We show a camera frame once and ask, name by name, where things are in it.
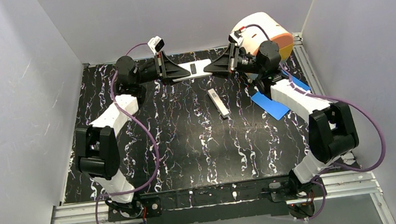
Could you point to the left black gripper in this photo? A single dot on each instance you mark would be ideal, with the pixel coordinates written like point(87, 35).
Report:
point(160, 67)

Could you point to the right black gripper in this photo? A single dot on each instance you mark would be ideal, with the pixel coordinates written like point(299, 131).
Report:
point(234, 58)

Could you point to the red white remote control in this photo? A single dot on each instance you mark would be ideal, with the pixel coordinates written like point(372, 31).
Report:
point(196, 70)

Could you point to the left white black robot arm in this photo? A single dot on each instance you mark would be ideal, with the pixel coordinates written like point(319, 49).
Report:
point(96, 150)

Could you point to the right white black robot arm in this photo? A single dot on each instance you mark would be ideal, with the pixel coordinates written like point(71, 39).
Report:
point(332, 131)

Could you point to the white cylindrical drum box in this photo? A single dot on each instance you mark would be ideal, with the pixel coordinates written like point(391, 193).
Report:
point(261, 27)

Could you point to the blue square plate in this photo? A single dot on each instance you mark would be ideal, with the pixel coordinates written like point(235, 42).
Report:
point(275, 102)

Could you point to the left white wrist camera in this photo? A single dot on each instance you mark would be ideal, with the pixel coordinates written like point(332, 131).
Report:
point(156, 44)

